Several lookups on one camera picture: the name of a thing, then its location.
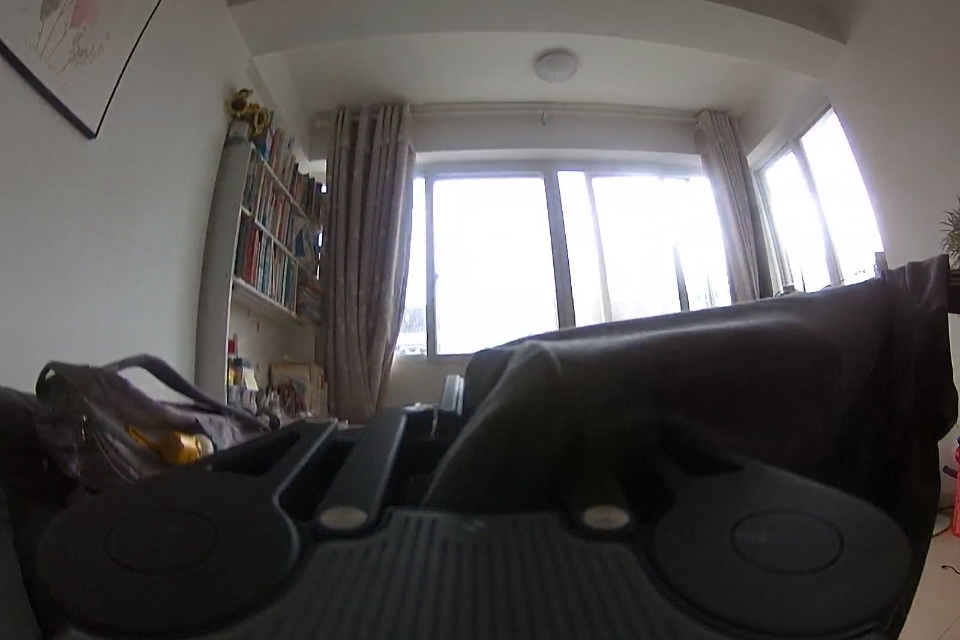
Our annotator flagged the grey sweatshirt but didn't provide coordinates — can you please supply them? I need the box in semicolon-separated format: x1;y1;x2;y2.
427;257;958;521

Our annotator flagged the grey fabric bag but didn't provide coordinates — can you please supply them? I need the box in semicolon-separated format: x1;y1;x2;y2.
2;354;268;492

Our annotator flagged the white bookshelf with books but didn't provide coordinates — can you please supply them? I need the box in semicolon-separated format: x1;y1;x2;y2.
194;120;325;403

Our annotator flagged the right patterned curtain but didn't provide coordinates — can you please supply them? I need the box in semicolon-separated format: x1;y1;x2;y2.
695;109;773;304

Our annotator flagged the patterned curtain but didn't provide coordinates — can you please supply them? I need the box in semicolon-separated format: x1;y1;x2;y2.
322;104;415;424
695;109;773;304

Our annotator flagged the left patterned curtain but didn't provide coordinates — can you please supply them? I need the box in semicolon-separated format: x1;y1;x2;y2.
322;104;415;424

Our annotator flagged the sunflower decoration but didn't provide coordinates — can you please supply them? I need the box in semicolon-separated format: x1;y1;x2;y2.
226;88;274;142

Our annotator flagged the round ceiling lamp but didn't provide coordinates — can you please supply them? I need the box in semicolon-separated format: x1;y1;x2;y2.
534;49;579;85

